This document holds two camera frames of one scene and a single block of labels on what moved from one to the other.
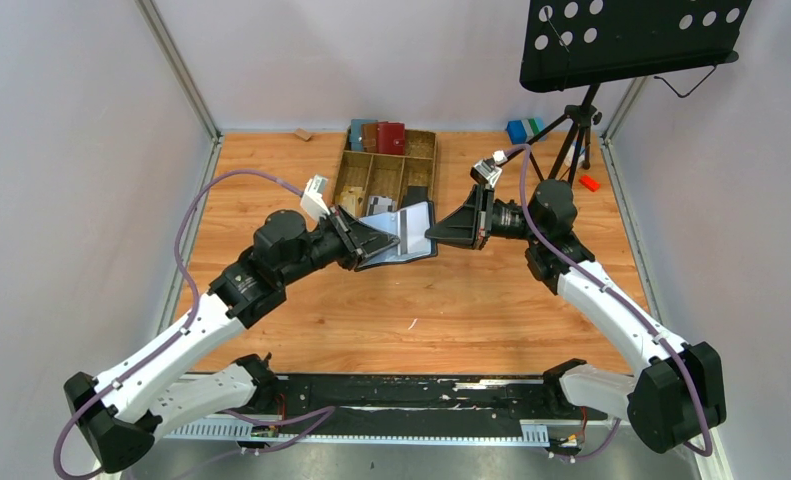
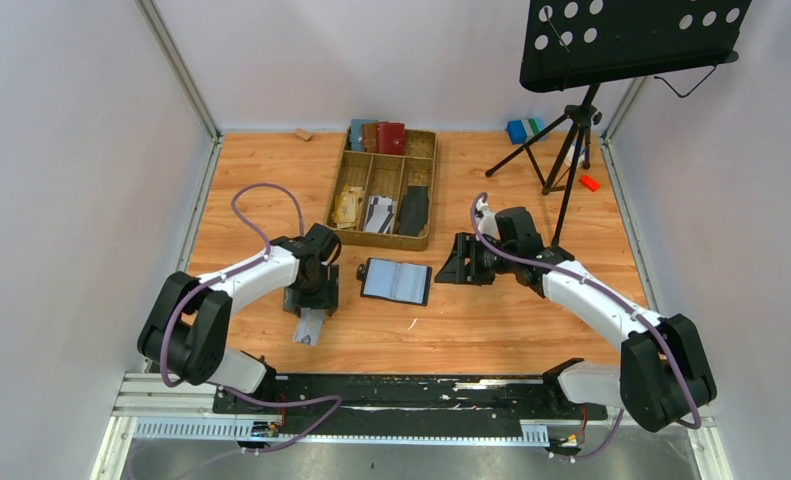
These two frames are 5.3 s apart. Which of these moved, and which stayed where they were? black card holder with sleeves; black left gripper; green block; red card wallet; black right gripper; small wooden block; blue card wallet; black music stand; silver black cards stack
Moved: black right gripper; black card holder with sleeves; black left gripper
Stayed: black music stand; green block; blue card wallet; red card wallet; small wooden block; silver black cards stack
